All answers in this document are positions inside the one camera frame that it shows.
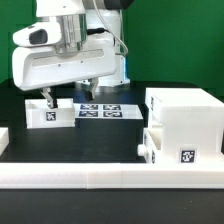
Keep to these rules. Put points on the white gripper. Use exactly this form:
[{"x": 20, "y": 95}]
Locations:
[{"x": 60, "y": 50}]

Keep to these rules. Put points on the white drawer cabinet box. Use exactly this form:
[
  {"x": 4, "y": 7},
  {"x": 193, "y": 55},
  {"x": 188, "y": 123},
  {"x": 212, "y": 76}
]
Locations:
[{"x": 191, "y": 121}]

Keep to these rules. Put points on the marker tag sheet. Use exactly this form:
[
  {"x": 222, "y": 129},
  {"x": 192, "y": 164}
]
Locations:
[{"x": 107, "y": 111}]

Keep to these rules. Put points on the white front drawer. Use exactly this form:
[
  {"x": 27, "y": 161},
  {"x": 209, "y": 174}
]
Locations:
[{"x": 150, "y": 149}]

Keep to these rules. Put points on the white block at left edge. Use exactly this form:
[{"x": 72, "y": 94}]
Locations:
[{"x": 4, "y": 139}]

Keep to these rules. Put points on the white L-shaped fence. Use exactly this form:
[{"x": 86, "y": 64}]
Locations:
[{"x": 105, "y": 175}]

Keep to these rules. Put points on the white drawer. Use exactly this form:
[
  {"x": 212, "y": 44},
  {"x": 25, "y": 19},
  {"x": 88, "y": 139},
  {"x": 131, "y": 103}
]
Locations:
[
  {"x": 150, "y": 149},
  {"x": 39, "y": 115}
]

